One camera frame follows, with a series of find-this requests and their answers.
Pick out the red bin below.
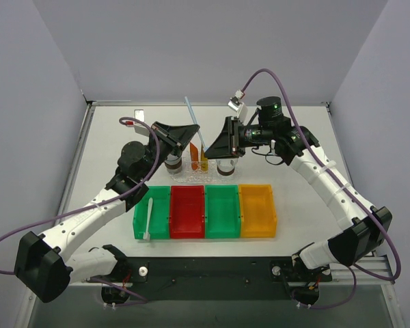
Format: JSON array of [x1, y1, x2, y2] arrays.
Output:
[[169, 185, 205, 239]]

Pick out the dark smoky plastic cup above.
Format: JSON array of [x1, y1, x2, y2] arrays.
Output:
[[164, 154, 182, 174]]

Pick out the clear plastic cup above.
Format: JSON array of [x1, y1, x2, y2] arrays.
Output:
[[216, 158, 238, 176]]

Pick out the yellow toothpaste tube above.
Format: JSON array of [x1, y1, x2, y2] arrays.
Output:
[[200, 145, 208, 173]]

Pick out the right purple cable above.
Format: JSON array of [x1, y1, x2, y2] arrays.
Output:
[[242, 69, 402, 310]]

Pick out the green bin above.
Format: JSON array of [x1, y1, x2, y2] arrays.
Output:
[[204, 184, 241, 239], [133, 186, 170, 240]]

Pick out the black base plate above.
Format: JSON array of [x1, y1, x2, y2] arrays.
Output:
[[89, 256, 332, 303]]

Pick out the right green bin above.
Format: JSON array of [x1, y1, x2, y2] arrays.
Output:
[[204, 184, 241, 239]]

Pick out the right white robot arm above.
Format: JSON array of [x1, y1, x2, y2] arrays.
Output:
[[205, 90, 392, 270]]

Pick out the clear textured oval tray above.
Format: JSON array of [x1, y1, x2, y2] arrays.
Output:
[[166, 151, 243, 185]]

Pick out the left green bin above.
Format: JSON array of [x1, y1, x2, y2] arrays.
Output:
[[133, 186, 170, 240]]

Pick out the orange toothpaste tube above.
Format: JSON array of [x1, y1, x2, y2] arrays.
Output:
[[189, 143, 200, 171]]

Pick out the white toothbrush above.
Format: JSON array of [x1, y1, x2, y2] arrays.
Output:
[[143, 197, 153, 242]]

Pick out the light blue toothbrush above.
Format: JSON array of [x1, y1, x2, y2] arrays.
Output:
[[184, 96, 208, 152]]

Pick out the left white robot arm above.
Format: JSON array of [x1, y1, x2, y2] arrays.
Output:
[[14, 117, 200, 303]]

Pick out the clear textured holder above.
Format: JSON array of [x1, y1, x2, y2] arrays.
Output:
[[182, 152, 218, 183]]

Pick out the aluminium frame rail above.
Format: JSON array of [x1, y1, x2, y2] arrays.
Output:
[[69, 249, 396, 284]]

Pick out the yellow bin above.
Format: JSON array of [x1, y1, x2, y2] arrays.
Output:
[[238, 184, 277, 238]]

